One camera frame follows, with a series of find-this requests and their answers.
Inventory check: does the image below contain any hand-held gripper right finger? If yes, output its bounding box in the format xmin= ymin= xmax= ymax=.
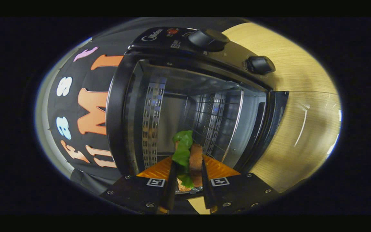
xmin=201 ymin=155 xmax=281 ymax=214

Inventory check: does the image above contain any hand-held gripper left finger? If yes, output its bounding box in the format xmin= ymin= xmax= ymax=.
xmin=100 ymin=156 xmax=178 ymax=215

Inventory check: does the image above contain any lettuce bread sandwich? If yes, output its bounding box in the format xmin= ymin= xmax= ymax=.
xmin=172 ymin=130 xmax=204 ymax=193

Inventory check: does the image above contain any black toaster oven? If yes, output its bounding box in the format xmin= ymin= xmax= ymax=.
xmin=106 ymin=27 xmax=341 ymax=194

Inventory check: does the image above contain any black backdrop cloth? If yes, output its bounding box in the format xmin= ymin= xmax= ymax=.
xmin=45 ymin=18 xmax=250 ymax=195

